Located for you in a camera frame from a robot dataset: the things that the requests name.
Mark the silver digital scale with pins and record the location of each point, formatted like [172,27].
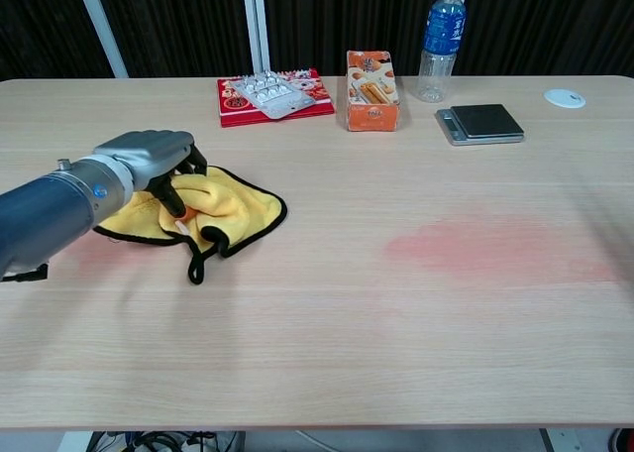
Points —
[488,122]

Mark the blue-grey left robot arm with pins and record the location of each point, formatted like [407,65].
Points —
[49,209]

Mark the orange snack box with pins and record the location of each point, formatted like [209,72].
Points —
[371,115]

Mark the clear plastic blister pack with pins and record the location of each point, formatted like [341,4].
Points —
[270,92]

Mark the white double frame post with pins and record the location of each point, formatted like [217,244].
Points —
[256,26]

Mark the white slanted frame post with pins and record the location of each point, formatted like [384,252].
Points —
[101,31]

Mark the clear bottle with blue label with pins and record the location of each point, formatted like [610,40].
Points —
[443,31]

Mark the red packet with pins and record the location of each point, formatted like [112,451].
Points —
[238,115]

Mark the yellow cloth with black trim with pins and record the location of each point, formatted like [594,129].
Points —
[238,209]

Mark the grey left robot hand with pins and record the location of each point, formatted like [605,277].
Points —
[148,152]

